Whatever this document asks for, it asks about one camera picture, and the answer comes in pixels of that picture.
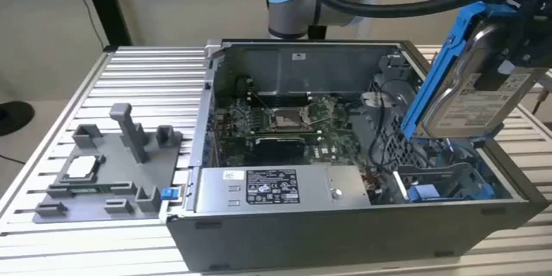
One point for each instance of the hard disk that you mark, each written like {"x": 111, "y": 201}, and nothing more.
{"x": 469, "y": 108}

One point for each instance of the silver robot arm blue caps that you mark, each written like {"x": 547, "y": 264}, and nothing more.
{"x": 293, "y": 7}

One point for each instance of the disk bay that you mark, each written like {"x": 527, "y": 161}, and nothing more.
{"x": 431, "y": 168}

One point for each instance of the black RAM slot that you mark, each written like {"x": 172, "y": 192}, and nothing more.
{"x": 284, "y": 131}

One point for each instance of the perforated metal drive cage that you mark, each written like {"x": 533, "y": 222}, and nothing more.
{"x": 396, "y": 95}

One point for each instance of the grey metal panel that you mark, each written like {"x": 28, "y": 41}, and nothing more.
{"x": 328, "y": 69}

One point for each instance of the green motherboard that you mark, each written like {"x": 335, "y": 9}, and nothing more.
{"x": 340, "y": 133}

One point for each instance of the CPU socket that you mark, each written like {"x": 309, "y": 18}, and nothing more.
{"x": 287, "y": 119}

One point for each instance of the black expansion card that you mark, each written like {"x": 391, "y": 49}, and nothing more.
{"x": 277, "y": 150}

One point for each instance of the silver power supply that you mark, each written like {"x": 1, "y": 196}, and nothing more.
{"x": 319, "y": 188}

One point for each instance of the dark grey PC case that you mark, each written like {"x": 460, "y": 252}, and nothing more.
{"x": 301, "y": 240}

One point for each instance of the blue case latch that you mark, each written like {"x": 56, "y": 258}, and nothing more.
{"x": 168, "y": 193}

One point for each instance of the grey parts rack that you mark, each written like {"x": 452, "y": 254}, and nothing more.
{"x": 108, "y": 146}

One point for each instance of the green RAM stick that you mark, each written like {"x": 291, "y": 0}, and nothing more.
{"x": 99, "y": 187}

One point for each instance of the silver CPU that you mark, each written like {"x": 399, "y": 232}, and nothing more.
{"x": 81, "y": 167}

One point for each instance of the black round base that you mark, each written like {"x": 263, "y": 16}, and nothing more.
{"x": 15, "y": 117}

